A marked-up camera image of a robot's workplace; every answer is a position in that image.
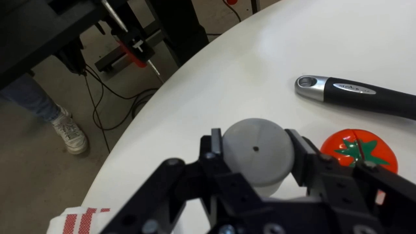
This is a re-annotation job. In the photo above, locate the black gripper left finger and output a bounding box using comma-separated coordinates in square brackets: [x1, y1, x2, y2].
[199, 128, 224, 171]

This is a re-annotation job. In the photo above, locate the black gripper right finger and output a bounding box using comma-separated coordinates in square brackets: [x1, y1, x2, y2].
[286, 128, 334, 187]

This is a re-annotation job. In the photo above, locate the grey seasoning bottle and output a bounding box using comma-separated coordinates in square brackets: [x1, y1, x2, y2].
[223, 118, 295, 197]

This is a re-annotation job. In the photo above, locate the orange toy tomato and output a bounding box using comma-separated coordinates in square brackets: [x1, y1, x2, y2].
[321, 128, 399, 173]

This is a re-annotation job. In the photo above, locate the white sneaker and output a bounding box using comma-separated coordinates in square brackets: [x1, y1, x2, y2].
[52, 108, 89, 154]

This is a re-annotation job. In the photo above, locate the white cloth with red stripes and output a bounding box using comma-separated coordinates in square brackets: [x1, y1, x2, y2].
[46, 206, 113, 234]

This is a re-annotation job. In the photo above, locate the black perforated mounting table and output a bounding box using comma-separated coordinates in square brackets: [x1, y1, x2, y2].
[0, 0, 132, 89]

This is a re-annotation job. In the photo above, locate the black ladle with grey handle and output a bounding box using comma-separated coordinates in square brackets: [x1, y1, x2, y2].
[295, 75, 416, 119]

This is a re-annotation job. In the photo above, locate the black floor cable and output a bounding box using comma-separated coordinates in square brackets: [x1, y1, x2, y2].
[82, 63, 162, 153]

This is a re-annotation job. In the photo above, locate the orange handled clamp front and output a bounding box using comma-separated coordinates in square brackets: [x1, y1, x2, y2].
[94, 0, 164, 82]

